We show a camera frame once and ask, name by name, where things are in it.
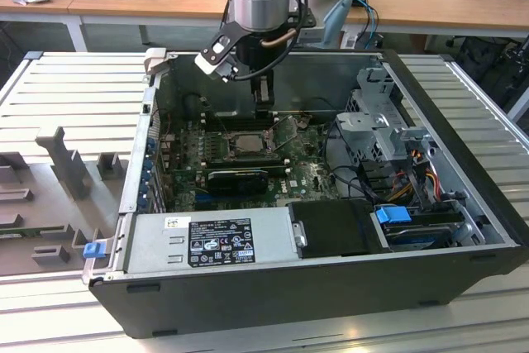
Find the black RAM slot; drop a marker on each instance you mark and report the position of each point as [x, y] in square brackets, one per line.
[223, 125]
[273, 170]
[248, 159]
[223, 115]

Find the CPU socket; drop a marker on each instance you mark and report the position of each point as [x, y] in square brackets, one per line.
[228, 151]

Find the black graphics card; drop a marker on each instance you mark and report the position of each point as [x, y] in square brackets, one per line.
[237, 183]

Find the green motherboard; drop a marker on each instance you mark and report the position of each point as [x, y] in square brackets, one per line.
[306, 175]

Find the grey metal drive cage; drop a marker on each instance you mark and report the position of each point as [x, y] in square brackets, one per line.
[363, 125]

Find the black plastic shroud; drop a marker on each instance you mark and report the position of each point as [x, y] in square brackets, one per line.
[335, 229]

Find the grey power supply with label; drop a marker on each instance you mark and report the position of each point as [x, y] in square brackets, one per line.
[153, 241]

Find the blue disk carrier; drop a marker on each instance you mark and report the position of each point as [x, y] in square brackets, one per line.
[392, 216]

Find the grey parts rack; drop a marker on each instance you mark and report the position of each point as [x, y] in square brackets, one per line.
[95, 220]

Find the hard disk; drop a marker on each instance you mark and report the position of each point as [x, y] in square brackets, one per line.
[417, 237]

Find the black open PC case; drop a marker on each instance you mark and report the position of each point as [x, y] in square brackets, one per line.
[289, 299]

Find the blue case latch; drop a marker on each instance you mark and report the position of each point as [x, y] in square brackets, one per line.
[93, 251]

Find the green RAM stick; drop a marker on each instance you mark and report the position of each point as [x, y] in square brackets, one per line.
[16, 232]

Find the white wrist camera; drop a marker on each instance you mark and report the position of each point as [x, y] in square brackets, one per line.
[213, 67]

